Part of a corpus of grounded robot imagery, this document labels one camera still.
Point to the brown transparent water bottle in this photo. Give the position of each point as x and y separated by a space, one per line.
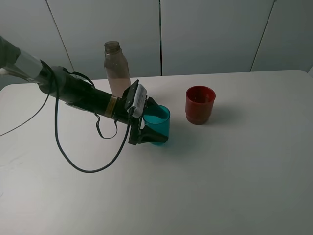
117 68

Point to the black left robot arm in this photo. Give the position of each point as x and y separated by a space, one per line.
82 93

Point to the red plastic cup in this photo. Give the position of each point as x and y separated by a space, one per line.
199 104

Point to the teal transparent plastic cup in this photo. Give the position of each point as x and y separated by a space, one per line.
161 125

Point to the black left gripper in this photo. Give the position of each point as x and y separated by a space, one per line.
137 135

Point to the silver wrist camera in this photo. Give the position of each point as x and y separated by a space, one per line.
135 100

